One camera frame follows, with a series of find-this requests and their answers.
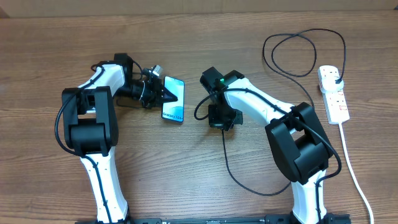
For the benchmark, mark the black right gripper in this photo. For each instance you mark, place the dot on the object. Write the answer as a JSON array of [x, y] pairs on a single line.
[[216, 122]]

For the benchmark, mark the white power strip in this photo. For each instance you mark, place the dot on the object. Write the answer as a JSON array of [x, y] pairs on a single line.
[[335, 103]]

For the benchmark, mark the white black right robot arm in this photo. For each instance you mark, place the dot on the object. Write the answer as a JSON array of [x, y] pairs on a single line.
[[299, 144]]

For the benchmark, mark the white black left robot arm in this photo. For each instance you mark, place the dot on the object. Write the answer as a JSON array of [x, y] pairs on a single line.
[[86, 124]]

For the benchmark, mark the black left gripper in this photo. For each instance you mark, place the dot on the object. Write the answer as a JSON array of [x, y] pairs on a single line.
[[155, 97]]

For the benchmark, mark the blue Samsung Galaxy smartphone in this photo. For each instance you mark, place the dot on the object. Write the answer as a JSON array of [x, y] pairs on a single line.
[[174, 111]]

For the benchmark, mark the white charger plug adapter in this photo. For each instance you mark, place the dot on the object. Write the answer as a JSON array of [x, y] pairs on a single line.
[[330, 84]]

